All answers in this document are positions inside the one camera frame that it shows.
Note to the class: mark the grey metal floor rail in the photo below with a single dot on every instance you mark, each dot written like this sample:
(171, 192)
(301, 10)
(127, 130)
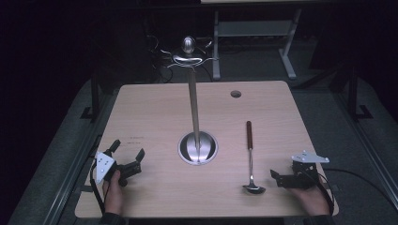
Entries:
(369, 146)
(75, 162)

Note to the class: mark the person's right hand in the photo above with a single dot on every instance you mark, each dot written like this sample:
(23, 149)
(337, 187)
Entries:
(311, 200)

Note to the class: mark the white metal desk frame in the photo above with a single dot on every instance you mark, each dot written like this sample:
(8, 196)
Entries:
(256, 28)

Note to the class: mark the person's left hand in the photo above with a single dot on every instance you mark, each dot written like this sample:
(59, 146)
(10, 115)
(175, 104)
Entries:
(113, 195)

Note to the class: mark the black metal stand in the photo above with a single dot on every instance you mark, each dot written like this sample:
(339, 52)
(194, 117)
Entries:
(353, 93)
(94, 100)

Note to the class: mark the metal utensil stand with hooks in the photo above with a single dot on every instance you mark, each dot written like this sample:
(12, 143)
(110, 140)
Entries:
(195, 109)

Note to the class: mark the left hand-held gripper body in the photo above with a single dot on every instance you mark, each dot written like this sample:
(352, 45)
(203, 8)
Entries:
(104, 164)

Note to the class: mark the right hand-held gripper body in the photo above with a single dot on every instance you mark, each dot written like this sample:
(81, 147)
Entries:
(302, 175)

